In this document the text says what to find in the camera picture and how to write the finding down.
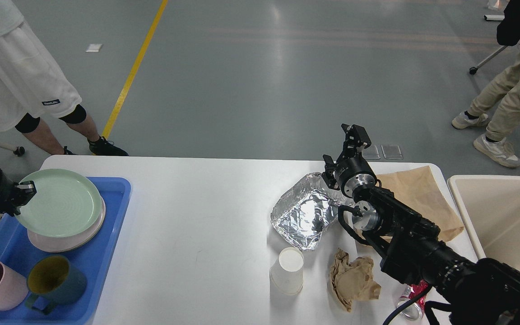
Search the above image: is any person in beige trousers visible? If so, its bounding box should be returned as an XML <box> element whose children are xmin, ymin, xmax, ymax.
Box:
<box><xmin>451</xmin><ymin>0</ymin><xmax>520</xmax><ymax>168</ymax></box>

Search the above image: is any brown paper bag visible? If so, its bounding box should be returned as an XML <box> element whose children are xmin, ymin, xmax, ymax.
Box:
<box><xmin>377</xmin><ymin>167</ymin><xmax>464</xmax><ymax>242</ymax></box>

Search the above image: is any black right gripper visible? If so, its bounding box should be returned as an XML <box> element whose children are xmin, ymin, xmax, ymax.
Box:
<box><xmin>322</xmin><ymin>124</ymin><xmax>377</xmax><ymax>198</ymax></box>

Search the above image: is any office chair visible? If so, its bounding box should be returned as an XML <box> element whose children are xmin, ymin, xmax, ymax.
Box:
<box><xmin>468</xmin><ymin>46</ymin><xmax>508</xmax><ymax>75</ymax></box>

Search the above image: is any aluminium foil tray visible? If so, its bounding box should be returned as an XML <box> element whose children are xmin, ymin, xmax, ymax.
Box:
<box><xmin>270</xmin><ymin>172</ymin><xmax>355</xmax><ymax>251</ymax></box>

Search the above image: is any green plate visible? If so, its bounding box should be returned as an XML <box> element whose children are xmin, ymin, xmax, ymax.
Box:
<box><xmin>16</xmin><ymin>169</ymin><xmax>102</xmax><ymax>238</ymax></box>

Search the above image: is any beige waste bin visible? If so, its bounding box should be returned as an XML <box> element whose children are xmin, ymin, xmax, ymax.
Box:
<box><xmin>447</xmin><ymin>175</ymin><xmax>520</xmax><ymax>271</ymax></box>

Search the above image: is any crushed red can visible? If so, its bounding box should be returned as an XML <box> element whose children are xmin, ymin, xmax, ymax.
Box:
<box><xmin>395</xmin><ymin>280</ymin><xmax>432</xmax><ymax>321</ymax></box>

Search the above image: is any blue plastic tray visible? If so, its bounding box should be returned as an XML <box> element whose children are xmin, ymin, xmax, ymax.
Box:
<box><xmin>0</xmin><ymin>177</ymin><xmax>131</xmax><ymax>325</ymax></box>

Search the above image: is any crumpled brown paper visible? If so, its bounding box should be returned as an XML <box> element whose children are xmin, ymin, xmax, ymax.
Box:
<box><xmin>330</xmin><ymin>248</ymin><xmax>381</xmax><ymax>313</ymax></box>

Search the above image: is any pink plate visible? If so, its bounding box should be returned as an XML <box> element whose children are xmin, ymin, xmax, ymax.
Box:
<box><xmin>27</xmin><ymin>200</ymin><xmax>107</xmax><ymax>253</ymax></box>

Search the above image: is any teal mug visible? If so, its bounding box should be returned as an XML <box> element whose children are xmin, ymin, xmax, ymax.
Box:
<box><xmin>23</xmin><ymin>255</ymin><xmax>88</xmax><ymax>315</ymax></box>

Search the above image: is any white paper cup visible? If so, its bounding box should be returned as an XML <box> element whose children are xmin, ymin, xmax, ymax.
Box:
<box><xmin>269</xmin><ymin>247</ymin><xmax>305</xmax><ymax>295</ymax></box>

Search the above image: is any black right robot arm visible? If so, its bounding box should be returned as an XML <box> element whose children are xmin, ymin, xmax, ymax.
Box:
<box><xmin>322</xmin><ymin>124</ymin><xmax>520</xmax><ymax>325</ymax></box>

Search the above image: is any person in white shorts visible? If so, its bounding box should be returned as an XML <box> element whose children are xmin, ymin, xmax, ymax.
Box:
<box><xmin>0</xmin><ymin>0</ymin><xmax>127</xmax><ymax>156</ymax></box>

